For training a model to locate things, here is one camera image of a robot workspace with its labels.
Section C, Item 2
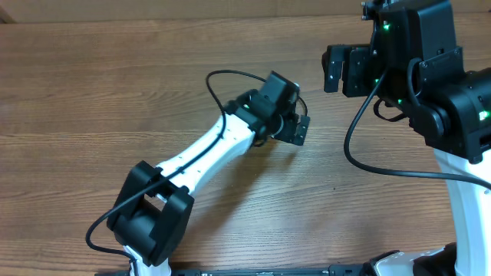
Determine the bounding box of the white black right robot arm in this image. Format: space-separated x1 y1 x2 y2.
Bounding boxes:
322 0 490 275

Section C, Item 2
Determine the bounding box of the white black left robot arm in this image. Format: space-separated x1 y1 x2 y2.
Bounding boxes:
107 72 310 275

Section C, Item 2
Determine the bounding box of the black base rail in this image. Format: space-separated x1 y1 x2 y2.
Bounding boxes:
95 264 369 276

